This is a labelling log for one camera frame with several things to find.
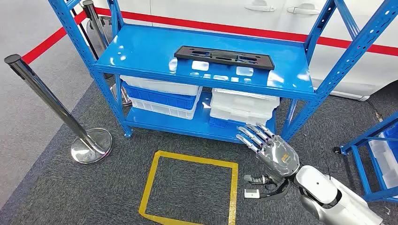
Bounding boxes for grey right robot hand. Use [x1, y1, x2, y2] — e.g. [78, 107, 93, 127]
[236, 122, 302, 187]

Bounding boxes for black plastic frame part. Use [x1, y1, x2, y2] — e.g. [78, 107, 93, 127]
[174, 45, 276, 71]

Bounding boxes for blue metal shelf rack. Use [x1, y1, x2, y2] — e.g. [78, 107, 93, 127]
[48, 0, 398, 144]

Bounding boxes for blue wheeled metal rack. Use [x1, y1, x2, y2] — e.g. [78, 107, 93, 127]
[334, 112, 398, 203]

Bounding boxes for yellow floor tape square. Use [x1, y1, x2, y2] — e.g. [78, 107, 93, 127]
[138, 150, 239, 225]

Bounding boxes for blue plastic bin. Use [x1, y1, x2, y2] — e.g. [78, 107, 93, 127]
[122, 82, 197, 110]
[384, 122, 398, 147]

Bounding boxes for red barrier belt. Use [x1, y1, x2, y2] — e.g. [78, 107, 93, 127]
[94, 7, 398, 57]
[22, 11, 88, 65]

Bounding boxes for white car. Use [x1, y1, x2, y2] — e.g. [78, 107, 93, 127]
[86, 0, 398, 102]

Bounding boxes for thin black pole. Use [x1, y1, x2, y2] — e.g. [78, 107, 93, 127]
[70, 8, 100, 60]

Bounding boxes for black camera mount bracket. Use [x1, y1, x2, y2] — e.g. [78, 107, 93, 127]
[259, 179, 293, 201]

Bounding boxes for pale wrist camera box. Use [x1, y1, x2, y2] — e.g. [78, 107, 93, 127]
[244, 188, 260, 200]

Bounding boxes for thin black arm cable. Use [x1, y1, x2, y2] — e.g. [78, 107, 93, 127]
[322, 157, 332, 181]

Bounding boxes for white car door handle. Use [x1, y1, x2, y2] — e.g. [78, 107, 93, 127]
[245, 0, 276, 12]
[286, 3, 320, 15]

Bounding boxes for chrome stanchion post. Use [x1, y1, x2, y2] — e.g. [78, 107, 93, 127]
[4, 54, 114, 165]
[82, 0, 133, 108]

